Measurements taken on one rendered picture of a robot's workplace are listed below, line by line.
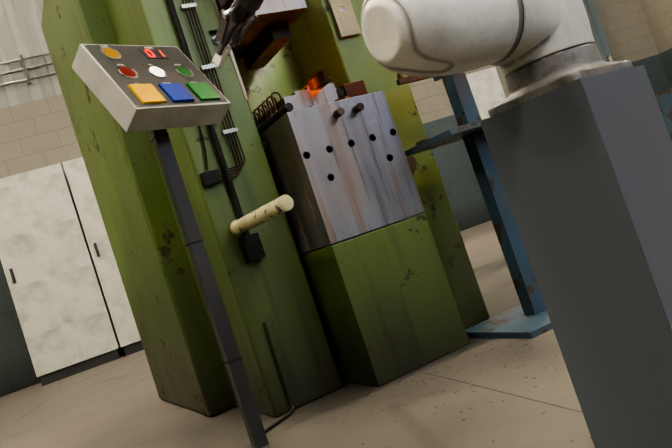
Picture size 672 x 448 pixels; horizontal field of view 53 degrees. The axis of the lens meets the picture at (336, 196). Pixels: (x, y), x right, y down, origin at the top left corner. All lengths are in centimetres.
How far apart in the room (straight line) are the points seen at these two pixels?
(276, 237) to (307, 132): 37
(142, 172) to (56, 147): 562
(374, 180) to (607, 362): 127
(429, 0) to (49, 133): 749
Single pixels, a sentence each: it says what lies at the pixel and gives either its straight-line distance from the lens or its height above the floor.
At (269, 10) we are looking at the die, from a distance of 237.
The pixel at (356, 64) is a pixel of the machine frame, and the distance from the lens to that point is 260.
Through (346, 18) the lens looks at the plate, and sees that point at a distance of 264.
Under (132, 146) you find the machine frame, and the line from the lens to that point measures 269.
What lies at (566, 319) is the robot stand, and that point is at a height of 24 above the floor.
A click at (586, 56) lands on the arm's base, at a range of 116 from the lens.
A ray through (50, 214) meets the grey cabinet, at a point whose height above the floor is 161.
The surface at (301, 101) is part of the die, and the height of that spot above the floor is 95.
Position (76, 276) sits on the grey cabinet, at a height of 93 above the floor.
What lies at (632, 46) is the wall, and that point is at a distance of 1128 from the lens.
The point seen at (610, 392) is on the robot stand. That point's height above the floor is 12.
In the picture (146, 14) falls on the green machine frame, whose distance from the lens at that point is 240.
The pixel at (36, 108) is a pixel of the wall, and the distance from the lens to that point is 840.
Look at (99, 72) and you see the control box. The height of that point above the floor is 110.
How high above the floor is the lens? 50
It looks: 3 degrees up
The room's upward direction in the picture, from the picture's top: 19 degrees counter-clockwise
